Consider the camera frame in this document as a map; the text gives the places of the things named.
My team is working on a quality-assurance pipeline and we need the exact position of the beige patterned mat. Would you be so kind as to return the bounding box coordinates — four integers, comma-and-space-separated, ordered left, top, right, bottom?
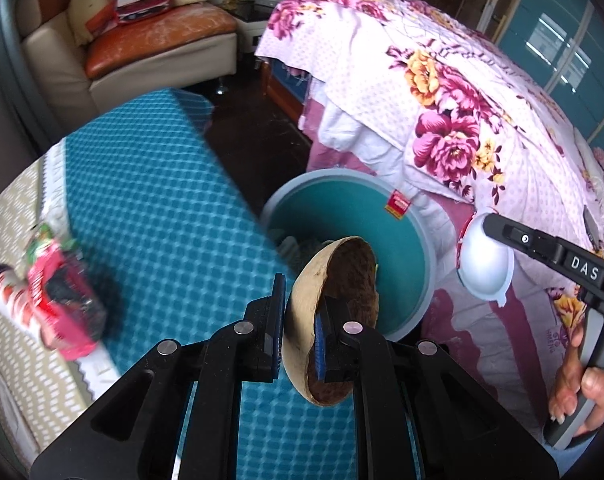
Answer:
0, 140, 124, 461

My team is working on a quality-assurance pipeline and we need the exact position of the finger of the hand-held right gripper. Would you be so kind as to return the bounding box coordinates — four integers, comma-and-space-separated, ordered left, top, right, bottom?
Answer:
483, 212, 604, 298

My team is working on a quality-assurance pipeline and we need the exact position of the teal glass-door cabinet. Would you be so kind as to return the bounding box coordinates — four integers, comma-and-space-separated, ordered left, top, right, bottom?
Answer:
496, 0, 604, 152

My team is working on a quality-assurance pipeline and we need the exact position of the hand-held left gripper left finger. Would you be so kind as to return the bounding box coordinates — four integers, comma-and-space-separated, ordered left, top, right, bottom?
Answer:
29, 272, 287, 480

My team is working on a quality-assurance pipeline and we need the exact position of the red snack packet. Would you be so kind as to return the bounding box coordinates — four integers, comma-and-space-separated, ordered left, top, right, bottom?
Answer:
24, 237, 99, 362

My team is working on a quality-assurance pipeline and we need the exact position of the pink floral blanket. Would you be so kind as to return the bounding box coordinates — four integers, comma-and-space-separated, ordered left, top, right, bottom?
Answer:
254, 0, 604, 443

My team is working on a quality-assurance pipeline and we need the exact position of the white packet with blue end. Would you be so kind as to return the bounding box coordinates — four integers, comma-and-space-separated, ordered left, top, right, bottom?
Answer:
0, 265, 48, 349

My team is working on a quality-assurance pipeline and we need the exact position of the black stereo device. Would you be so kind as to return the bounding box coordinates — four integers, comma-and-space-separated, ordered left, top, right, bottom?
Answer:
232, 0, 303, 57

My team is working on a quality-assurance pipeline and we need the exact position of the brown coconut shell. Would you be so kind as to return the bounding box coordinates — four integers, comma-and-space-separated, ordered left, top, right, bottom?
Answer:
281, 236, 381, 407

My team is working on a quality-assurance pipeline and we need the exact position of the cream and orange sofa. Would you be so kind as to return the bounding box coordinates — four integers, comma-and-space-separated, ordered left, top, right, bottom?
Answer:
14, 0, 239, 129

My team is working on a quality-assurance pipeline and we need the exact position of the person's right hand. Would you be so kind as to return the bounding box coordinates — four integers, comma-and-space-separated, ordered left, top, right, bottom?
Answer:
546, 310, 604, 423

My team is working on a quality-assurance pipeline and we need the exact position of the teal checked mat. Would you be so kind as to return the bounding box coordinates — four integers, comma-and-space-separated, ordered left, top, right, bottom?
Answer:
62, 87, 423, 480

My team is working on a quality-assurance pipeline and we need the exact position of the green snack packet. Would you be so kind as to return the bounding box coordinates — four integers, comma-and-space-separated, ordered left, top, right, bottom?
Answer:
29, 224, 78, 257

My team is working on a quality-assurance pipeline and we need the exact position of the wooden bed frame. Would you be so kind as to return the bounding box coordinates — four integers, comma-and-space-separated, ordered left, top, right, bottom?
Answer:
261, 57, 313, 127

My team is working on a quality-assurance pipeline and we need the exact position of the white plastic bowl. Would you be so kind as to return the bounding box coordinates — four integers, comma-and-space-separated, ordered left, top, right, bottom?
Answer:
454, 212, 515, 307

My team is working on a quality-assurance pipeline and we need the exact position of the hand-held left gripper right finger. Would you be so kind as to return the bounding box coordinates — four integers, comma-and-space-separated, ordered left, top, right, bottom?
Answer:
312, 297, 562, 480

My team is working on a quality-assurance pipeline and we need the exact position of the teal round bin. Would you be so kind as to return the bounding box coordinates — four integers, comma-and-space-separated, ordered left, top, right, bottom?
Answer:
259, 169, 439, 342

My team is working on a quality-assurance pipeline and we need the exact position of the cream printed cushion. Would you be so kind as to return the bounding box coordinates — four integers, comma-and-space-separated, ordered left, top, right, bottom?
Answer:
67, 0, 129, 47

